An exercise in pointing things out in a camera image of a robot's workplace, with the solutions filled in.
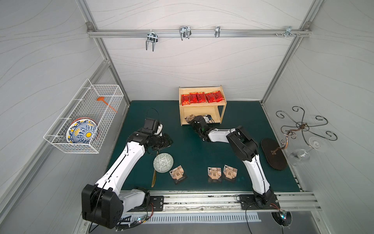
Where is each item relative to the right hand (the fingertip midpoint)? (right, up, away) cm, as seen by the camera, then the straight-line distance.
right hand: (190, 118), depth 102 cm
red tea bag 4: (+13, +14, -11) cm, 22 cm away
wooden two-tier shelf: (+9, +7, +12) cm, 17 cm away
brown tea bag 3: (+15, -32, -18) cm, 40 cm away
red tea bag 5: (+18, +14, -10) cm, 25 cm away
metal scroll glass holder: (+54, -23, -13) cm, 60 cm away
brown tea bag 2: (-1, 0, +4) cm, 4 cm away
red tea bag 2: (+2, +14, -9) cm, 17 cm away
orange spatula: (-48, +11, -24) cm, 55 cm away
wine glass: (+53, -18, -33) cm, 65 cm away
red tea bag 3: (+7, +14, -9) cm, 18 cm away
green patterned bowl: (-16, -27, -16) cm, 35 cm away
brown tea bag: (-7, -32, -19) cm, 38 cm away
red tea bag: (-3, +12, -12) cm, 17 cm away
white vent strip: (-2, -49, -32) cm, 58 cm away
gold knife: (-21, -33, -19) cm, 43 cm away
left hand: (-10, -13, -23) cm, 29 cm away
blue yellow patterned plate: (-47, -4, -40) cm, 62 cm away
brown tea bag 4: (+23, -31, -18) cm, 43 cm away
